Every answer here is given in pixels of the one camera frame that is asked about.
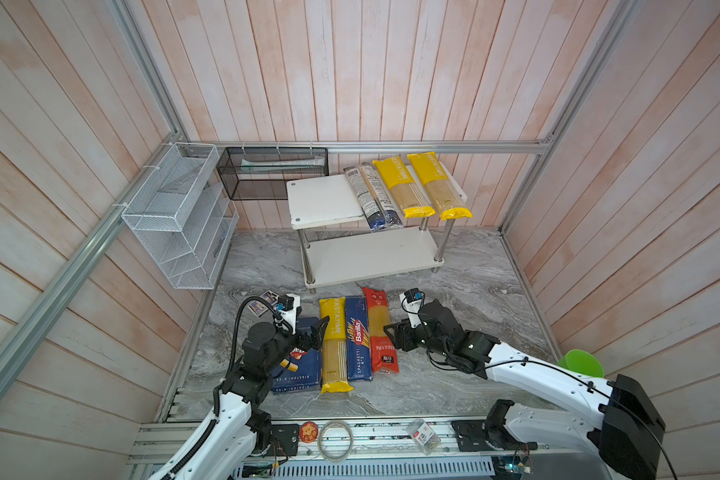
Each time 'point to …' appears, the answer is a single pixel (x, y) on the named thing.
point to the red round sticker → (309, 432)
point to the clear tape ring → (347, 454)
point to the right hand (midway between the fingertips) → (392, 325)
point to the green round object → (580, 361)
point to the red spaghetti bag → (383, 356)
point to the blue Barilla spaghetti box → (358, 339)
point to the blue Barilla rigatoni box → (308, 376)
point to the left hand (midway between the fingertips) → (315, 318)
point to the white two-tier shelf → (337, 241)
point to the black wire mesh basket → (262, 173)
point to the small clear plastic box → (425, 438)
